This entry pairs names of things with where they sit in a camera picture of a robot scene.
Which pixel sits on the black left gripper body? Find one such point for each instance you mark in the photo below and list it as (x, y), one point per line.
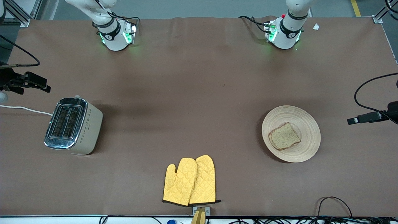
(392, 111)

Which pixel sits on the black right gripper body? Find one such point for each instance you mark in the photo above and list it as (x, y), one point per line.
(6, 77)

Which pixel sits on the round wooden plate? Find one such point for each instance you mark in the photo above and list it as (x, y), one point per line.
(307, 146)

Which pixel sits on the brown bread slice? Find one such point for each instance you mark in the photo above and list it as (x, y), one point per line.
(284, 137)

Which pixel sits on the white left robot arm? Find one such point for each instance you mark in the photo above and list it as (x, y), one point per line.
(289, 34)

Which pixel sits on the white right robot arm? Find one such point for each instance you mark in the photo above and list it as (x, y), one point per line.
(115, 37)

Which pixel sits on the cream and chrome toaster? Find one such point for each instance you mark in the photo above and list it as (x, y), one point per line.
(88, 130)

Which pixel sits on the small white paper scrap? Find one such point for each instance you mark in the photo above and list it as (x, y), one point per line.
(316, 26)

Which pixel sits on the yellow quilted oven mitt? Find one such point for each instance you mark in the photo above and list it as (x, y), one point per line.
(180, 183)
(205, 183)

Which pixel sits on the blue cap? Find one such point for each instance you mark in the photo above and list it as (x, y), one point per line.
(171, 221)

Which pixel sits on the aluminium frame profile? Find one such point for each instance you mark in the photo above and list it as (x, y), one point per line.
(23, 15)

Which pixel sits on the aluminium corner bracket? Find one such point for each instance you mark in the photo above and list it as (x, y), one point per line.
(378, 18)

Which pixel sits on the small metal bracket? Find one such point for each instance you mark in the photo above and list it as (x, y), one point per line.
(195, 210)

